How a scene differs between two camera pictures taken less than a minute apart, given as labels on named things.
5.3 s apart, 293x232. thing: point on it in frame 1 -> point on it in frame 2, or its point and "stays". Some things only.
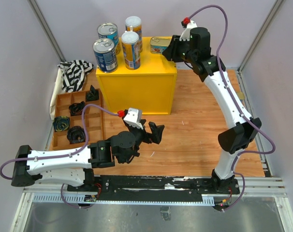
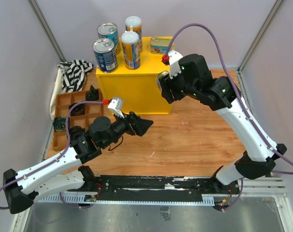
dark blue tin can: (106, 55) stays
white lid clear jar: (134, 23) stays
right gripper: (171, 52) -> (168, 94)
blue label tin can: (109, 31) stays
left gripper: (156, 130) -> (143, 124)
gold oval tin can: (158, 44) stays
